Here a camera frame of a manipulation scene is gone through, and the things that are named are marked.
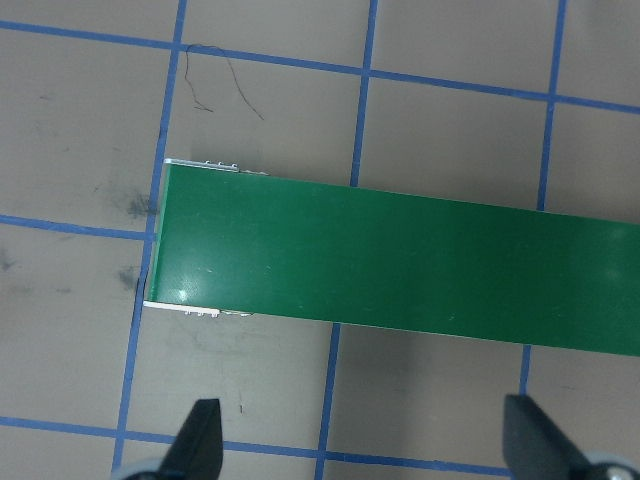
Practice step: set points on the green conveyor belt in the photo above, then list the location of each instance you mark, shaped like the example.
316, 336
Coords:
250, 243

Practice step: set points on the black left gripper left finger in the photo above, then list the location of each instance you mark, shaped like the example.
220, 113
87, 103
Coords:
197, 451

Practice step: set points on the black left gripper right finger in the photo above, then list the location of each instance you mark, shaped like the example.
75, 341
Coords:
534, 447

